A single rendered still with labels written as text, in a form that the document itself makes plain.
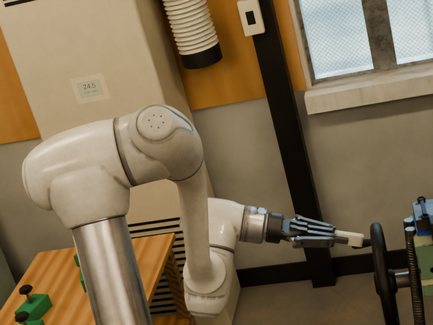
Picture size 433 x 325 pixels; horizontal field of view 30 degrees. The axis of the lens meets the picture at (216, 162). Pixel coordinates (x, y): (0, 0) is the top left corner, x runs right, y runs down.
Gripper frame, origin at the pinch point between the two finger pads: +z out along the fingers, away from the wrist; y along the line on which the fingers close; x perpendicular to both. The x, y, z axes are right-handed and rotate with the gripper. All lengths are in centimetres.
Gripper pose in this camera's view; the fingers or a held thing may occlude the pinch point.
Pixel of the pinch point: (348, 238)
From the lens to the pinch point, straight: 201.3
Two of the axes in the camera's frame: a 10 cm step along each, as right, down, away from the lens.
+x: -1.0, 8.9, 4.4
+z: 9.9, 1.4, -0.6
